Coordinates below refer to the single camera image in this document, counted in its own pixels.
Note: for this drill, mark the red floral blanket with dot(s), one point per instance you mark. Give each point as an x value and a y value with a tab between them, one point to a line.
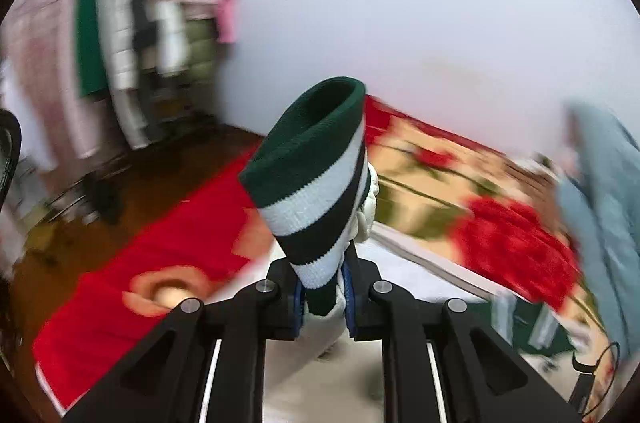
452	197

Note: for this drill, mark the white quilted bed cover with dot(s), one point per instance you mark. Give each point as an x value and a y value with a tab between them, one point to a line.
324	376

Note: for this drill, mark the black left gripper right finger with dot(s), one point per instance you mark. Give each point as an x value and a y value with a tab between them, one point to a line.
440	362

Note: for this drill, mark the stacked folded clothes pile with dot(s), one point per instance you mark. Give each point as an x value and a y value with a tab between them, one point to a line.
90	80

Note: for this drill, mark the light blue padded jacket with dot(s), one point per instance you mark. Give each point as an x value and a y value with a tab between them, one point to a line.
598	197

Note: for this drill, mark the green white varsity jacket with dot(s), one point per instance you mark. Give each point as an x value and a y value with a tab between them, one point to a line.
308	179

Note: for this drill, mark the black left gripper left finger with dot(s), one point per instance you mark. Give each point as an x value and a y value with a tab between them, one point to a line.
202	362

